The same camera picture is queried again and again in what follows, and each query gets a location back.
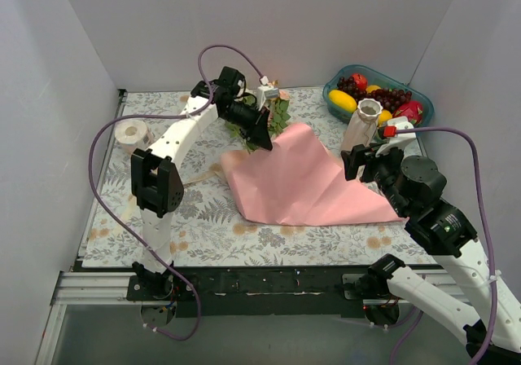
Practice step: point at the cream ribbon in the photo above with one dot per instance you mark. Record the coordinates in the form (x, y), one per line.
(211, 173)

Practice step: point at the dark purple grapes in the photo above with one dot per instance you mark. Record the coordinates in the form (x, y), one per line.
(390, 98)

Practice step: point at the aluminium frame rail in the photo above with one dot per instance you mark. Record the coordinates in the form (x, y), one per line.
(91, 326)

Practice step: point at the teal plastic fruit basket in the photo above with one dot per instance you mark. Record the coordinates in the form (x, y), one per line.
(375, 78)

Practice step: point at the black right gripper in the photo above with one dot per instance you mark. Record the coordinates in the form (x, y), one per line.
(364, 162)

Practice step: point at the yellow mango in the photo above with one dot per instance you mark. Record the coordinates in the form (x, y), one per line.
(343, 100)

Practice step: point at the yellow lemon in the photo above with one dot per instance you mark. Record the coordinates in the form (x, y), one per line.
(384, 116)

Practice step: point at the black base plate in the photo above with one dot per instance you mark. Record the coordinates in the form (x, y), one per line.
(246, 290)

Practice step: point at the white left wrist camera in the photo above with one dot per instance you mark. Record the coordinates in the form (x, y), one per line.
(265, 93)

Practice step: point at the white ribbed vase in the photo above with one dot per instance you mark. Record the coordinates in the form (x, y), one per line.
(363, 125)

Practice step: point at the orange fruit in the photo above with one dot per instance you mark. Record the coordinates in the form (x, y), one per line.
(372, 88)

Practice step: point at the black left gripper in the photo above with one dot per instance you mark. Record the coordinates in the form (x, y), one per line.
(252, 121)

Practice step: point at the floral patterned table mat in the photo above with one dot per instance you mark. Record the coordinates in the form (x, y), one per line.
(207, 229)

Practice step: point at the artificial flower bouquet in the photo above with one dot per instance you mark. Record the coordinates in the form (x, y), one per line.
(279, 118)

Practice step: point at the pink wrapping paper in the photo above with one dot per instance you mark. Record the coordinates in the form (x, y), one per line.
(300, 183)

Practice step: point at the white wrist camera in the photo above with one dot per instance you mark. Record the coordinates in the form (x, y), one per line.
(397, 132)
(265, 93)

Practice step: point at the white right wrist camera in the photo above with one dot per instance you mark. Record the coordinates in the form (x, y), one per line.
(397, 132)

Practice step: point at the red apple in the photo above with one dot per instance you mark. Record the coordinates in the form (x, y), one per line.
(359, 80)

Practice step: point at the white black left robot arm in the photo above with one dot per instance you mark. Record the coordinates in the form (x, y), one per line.
(155, 181)

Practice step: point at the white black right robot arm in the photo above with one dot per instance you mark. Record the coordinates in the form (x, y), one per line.
(488, 323)

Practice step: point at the pink dragon fruit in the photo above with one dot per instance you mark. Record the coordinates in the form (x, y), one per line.
(413, 111)

